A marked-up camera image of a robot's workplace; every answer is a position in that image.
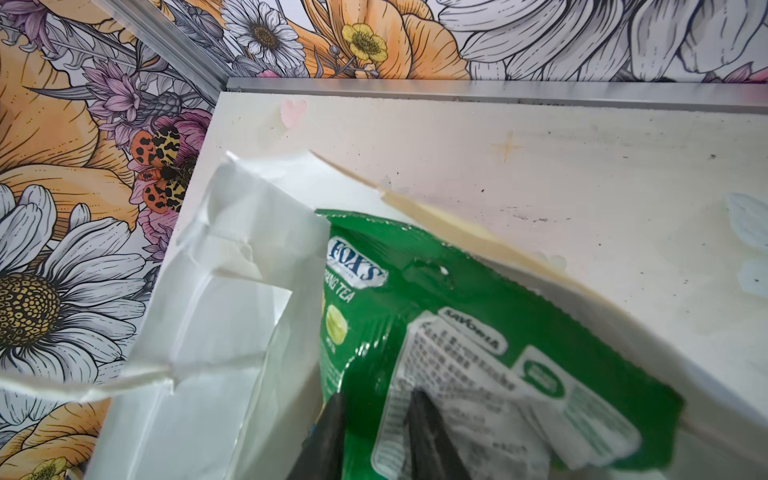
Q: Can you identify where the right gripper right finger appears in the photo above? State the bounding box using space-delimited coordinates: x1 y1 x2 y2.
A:
405 389 471 480

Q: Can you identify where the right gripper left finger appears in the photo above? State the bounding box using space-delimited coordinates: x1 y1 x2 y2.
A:
286 392 346 480

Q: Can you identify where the white green paper bag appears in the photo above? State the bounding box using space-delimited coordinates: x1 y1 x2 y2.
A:
1 154 767 479

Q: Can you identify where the green Fox's candy bag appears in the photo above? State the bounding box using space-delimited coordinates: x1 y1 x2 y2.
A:
319 210 684 479

